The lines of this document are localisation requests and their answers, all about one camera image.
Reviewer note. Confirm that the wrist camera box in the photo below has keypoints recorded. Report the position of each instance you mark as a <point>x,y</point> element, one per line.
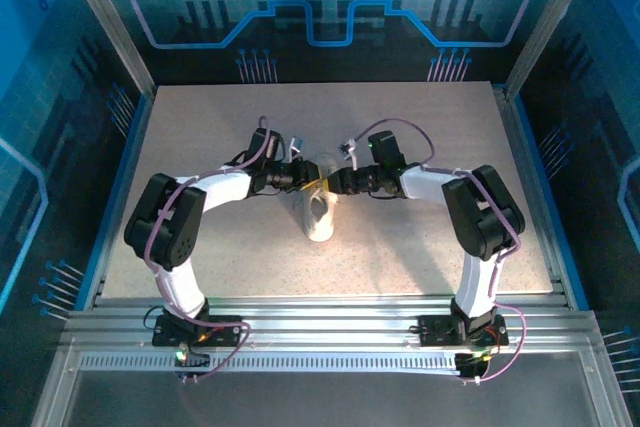
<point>349,149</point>
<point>295,144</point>

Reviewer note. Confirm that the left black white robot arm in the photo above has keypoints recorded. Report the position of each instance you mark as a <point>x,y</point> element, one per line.
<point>170,227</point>

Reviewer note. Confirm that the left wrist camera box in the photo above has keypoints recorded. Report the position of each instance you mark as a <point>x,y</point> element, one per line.
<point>295,144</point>

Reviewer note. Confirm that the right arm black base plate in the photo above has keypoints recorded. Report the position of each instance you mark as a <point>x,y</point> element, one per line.
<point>435,332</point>

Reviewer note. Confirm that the grey clear panel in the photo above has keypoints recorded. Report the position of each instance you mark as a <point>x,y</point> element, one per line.
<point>325,402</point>

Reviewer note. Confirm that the blue table edge strip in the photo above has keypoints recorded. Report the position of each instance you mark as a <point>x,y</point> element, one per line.
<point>131,157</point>
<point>535,157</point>

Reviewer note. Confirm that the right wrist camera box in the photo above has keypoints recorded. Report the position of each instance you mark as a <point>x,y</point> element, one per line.
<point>349,149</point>

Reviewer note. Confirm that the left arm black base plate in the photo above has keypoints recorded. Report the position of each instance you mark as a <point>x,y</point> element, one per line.
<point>225,334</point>

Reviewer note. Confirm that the white canvas shoe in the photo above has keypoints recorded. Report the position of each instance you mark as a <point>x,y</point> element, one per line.
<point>320,229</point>

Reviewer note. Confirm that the aluminium side rail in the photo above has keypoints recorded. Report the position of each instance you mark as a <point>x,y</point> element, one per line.
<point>517,147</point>

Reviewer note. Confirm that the aluminium lower frame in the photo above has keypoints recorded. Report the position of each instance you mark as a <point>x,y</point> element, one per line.
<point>57,387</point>

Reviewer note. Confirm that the aluminium mounting rails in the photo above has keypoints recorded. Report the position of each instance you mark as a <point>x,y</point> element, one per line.
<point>325,319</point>

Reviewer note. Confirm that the aluminium frame post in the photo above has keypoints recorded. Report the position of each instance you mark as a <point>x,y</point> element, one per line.
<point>547,22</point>
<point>110,22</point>

